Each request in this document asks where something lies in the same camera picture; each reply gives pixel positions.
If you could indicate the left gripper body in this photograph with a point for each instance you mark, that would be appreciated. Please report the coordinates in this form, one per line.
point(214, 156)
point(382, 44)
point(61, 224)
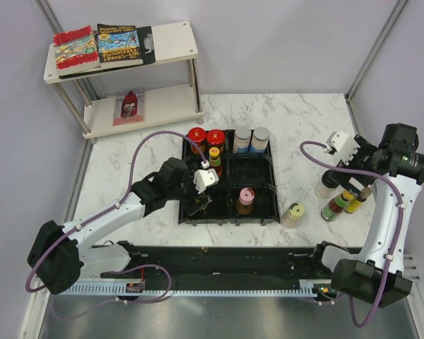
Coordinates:
point(188, 193)

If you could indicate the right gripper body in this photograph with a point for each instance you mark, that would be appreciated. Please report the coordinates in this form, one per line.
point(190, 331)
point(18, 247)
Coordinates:
point(366, 155)

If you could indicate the yellow cap sauce bottle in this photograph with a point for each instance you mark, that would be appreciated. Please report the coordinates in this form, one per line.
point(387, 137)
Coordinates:
point(215, 160)

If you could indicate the pink lid spice jar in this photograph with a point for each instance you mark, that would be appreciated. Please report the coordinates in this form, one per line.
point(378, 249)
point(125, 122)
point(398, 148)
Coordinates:
point(245, 201)

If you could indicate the black compartment organizer tray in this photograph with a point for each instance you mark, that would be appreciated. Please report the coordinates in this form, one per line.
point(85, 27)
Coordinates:
point(245, 170)

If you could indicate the green label sauce bottle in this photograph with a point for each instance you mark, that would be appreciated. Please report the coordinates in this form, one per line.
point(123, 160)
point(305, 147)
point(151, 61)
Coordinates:
point(336, 206)

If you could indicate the red lid sauce jar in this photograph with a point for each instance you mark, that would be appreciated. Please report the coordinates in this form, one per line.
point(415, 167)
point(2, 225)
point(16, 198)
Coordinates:
point(198, 135)

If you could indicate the clear jar grey lid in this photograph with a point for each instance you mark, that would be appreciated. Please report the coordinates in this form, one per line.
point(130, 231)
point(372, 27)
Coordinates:
point(242, 138)

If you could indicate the blue label clear jar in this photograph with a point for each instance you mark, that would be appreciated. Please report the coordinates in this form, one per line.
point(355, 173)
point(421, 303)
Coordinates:
point(259, 141)

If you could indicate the white two-tier shelf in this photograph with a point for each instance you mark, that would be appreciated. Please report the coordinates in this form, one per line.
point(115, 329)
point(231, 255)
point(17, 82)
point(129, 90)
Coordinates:
point(171, 83)

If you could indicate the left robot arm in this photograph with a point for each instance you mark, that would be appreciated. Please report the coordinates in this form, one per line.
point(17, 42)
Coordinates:
point(61, 254)

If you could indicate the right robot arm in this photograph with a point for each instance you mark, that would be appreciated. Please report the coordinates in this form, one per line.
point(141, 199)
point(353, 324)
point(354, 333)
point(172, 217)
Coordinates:
point(395, 171)

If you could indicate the brown cap small bottle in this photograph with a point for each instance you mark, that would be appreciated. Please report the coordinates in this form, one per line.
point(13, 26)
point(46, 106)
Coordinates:
point(356, 203)

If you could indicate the black lid jar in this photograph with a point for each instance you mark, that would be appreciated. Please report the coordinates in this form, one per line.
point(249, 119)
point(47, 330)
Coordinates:
point(326, 185)

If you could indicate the yellow lid spice jar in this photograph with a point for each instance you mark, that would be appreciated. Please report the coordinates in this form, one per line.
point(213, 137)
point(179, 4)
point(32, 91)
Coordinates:
point(292, 217)

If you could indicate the pink book on lower shelf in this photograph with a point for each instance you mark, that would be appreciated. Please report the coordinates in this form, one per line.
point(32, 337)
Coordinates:
point(129, 107)

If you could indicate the black cover treehouse book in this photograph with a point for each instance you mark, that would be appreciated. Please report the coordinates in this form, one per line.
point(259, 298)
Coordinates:
point(118, 46)

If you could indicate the red cover book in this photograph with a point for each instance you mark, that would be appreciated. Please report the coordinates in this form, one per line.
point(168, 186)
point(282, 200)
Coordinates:
point(75, 51)

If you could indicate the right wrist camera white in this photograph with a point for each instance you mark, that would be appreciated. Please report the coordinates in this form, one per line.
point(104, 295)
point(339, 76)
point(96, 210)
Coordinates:
point(343, 144)

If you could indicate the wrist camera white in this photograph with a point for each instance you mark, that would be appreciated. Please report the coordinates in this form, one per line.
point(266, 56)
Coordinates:
point(343, 144)
point(204, 178)

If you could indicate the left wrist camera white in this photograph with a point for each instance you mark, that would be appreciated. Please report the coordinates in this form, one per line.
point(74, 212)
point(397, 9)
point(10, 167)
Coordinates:
point(204, 178)

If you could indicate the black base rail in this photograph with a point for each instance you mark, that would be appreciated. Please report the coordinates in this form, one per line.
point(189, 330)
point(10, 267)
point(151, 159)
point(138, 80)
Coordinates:
point(195, 268)

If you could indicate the white cable duct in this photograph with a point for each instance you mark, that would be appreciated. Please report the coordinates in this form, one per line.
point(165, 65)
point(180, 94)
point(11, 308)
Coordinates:
point(302, 289)

